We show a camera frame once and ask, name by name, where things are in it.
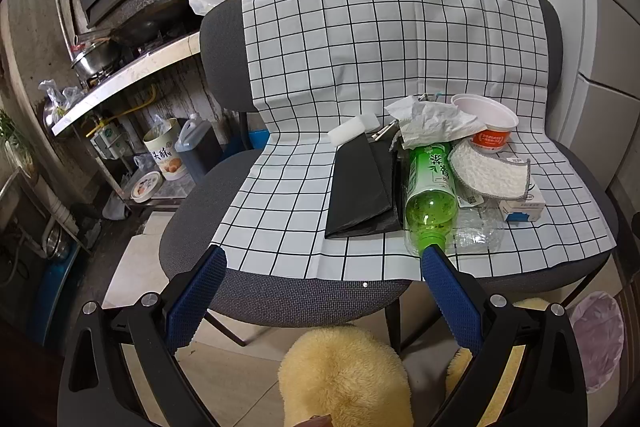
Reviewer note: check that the black plastic bag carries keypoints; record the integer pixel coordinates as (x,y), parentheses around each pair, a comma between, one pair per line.
(366,190)

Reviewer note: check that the red white paper bowl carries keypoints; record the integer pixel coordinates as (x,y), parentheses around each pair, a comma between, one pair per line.
(499,120)

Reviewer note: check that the white sponge block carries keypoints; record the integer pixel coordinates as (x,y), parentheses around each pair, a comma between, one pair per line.
(355,126)

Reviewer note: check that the white refrigerator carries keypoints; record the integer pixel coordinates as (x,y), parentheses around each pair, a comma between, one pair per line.
(595,108)

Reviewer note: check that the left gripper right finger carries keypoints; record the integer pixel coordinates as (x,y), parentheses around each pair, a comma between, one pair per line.
(490,332)

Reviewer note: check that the white black checkered cloth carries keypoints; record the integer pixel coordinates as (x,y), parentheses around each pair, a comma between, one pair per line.
(313,64)

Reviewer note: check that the small white blue carton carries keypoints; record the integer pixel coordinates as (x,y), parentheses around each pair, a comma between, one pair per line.
(528,209)

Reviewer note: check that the white printed canister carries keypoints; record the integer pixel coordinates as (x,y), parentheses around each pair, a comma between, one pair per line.
(160,141)

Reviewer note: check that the yellow fuzzy slipper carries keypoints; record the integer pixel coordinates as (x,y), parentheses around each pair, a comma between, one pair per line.
(344,376)

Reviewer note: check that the dark liquid plastic jug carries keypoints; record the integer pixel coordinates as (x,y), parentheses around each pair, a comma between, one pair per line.
(198,147)

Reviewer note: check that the white grey dish cloth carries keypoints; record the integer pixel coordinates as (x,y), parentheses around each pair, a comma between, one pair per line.
(489,175)

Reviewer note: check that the steel pot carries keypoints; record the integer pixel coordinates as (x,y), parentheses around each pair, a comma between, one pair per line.
(97,58)

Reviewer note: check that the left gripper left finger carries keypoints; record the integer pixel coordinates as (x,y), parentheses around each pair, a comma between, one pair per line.
(159,324)

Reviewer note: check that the green plastic bottle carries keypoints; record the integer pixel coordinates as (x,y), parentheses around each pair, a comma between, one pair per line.
(431,206)

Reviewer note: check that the pink lined trash bin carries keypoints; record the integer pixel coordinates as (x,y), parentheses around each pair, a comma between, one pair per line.
(599,330)

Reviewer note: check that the clear plastic wrapper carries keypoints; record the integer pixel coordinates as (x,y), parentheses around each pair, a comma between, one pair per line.
(478,230)

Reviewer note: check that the black wok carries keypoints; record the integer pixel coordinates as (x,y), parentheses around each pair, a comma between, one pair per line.
(143,26)

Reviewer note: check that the white tissue paper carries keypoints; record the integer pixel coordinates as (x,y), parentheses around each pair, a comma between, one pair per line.
(423,123)

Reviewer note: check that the white round lid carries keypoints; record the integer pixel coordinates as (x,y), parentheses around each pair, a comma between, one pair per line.
(146,187)

